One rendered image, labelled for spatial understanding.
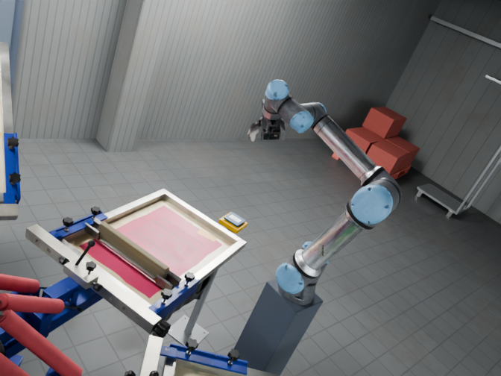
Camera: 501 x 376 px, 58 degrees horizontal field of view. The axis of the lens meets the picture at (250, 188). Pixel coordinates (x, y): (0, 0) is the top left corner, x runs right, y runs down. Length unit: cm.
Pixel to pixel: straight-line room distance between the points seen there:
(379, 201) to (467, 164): 716
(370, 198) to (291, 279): 43
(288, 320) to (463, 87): 718
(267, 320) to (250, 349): 19
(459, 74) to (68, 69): 636
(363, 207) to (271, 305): 66
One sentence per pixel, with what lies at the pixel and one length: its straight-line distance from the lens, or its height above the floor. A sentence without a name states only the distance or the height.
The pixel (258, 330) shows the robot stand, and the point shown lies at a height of 98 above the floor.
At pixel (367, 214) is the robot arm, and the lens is 143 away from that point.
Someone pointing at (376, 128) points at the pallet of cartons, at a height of 58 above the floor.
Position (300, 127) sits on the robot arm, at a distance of 152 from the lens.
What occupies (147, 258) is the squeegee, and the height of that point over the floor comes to 105.
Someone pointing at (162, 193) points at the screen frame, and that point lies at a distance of 257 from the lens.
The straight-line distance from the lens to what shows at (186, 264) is 218.
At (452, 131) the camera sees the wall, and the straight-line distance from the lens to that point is 863.
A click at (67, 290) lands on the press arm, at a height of 104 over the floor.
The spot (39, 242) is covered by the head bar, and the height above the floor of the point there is 102.
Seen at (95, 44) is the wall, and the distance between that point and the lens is 476.
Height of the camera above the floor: 229
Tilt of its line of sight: 26 degrees down
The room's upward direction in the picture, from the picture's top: 23 degrees clockwise
